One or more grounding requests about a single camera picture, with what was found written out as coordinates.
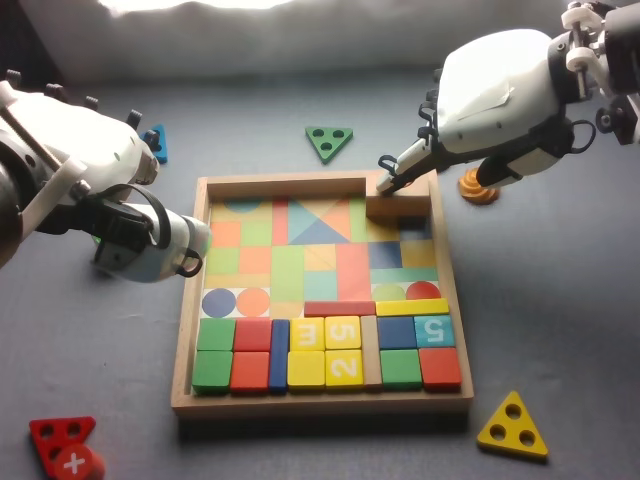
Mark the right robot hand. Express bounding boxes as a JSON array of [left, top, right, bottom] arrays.
[[374, 28, 597, 196]]

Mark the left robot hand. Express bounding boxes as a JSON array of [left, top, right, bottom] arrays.
[[3, 69, 214, 285]]

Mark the plain wooden block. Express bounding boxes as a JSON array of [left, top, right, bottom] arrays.
[[366, 193, 433, 221]]

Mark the blue triangle with holes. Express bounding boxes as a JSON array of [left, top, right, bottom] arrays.
[[142, 123, 169, 165]]

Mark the orange swirl cookie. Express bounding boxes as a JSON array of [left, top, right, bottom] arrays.
[[459, 167, 501, 205]]

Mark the green triangle with holes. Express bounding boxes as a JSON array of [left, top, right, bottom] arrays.
[[304, 125, 354, 166]]

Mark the white backdrop sheet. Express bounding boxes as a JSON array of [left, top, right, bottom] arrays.
[[29, 0, 576, 84]]

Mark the grey table cloth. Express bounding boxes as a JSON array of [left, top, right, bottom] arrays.
[[0, 67, 640, 480]]

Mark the red triangle with holes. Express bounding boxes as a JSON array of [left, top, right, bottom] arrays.
[[28, 416, 97, 479]]

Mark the red cylinder with plus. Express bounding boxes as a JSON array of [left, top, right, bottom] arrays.
[[54, 444, 106, 480]]

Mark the yellow triangle with holes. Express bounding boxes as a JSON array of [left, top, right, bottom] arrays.
[[476, 390, 550, 462]]

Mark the wooden puzzle tray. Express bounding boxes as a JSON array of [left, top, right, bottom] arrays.
[[169, 169, 475, 419]]

